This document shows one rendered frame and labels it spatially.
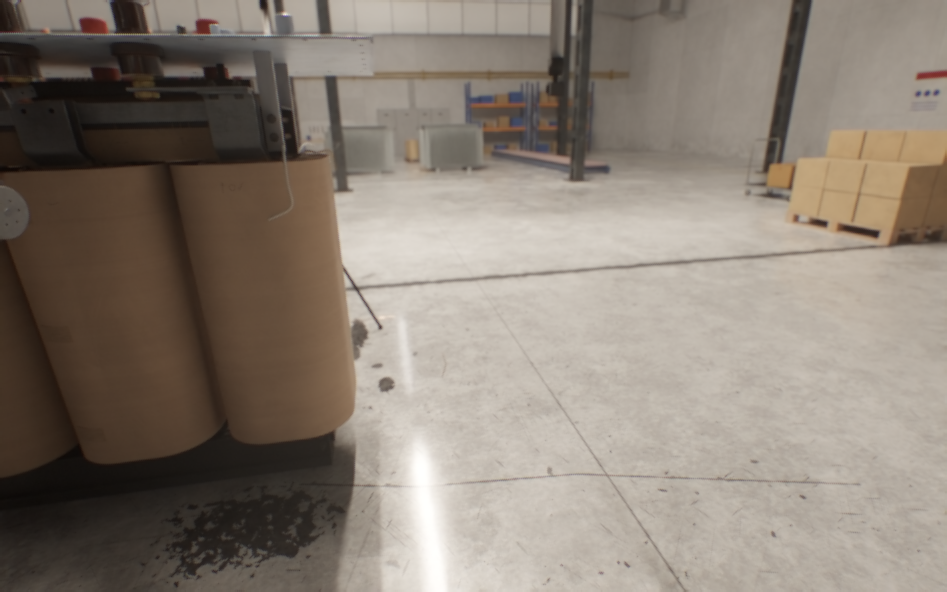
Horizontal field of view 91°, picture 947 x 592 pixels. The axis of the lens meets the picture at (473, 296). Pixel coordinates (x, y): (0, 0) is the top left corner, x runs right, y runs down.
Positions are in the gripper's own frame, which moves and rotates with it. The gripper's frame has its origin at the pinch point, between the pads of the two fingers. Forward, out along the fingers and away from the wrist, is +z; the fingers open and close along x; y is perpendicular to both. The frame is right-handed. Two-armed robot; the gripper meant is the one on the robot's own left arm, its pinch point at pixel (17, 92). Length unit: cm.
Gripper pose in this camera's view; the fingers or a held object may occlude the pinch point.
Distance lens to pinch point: 160.9
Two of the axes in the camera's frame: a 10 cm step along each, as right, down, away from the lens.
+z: 1.4, -5.2, 8.4
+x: -9.9, -0.3, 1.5
